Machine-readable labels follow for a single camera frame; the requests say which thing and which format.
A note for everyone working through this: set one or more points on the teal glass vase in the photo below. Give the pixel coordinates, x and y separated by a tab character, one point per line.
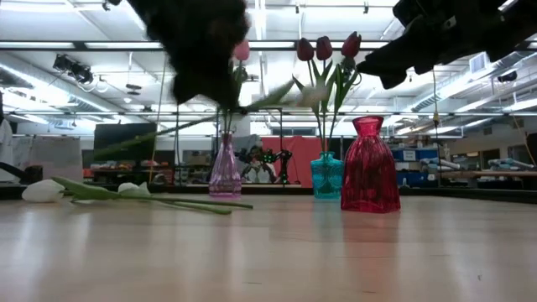
327	178

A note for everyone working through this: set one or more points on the black table frame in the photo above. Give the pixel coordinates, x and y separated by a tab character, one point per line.
461	195

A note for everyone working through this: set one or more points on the white partition board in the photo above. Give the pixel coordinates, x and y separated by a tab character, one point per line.
50	161

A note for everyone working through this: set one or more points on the black background robot arm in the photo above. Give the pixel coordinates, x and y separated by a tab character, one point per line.
285	157

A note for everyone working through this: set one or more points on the purple ribbed glass vase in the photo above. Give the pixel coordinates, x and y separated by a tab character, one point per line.
225	178

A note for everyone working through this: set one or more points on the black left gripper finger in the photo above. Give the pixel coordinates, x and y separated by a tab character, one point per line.
184	84
224	88

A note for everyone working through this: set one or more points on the black chair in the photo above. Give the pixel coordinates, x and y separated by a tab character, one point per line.
33	174

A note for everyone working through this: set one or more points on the red cloth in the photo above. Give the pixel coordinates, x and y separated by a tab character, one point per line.
300	161

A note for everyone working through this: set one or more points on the blue storage bins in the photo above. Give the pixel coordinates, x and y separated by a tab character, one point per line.
419	178

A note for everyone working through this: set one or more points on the black metal frame stand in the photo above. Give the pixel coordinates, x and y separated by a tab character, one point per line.
280	126

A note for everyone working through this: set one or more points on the dark red artificial tulip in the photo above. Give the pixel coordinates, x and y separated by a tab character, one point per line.
324	47
351	44
305	49

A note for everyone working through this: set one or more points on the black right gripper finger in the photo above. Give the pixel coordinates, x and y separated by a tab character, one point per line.
392	81
396	60

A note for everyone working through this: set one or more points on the red ribbed glass vase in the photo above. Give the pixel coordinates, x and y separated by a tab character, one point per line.
370	176

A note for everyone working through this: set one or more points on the black overhead bar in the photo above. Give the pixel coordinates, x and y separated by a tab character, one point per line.
79	45

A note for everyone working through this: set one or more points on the background wooden table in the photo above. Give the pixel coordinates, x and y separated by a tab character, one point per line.
503	173

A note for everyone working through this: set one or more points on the black monitor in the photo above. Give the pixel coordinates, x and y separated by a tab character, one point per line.
126	163

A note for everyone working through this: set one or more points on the black long ceiling camera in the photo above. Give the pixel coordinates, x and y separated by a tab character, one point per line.
73	69

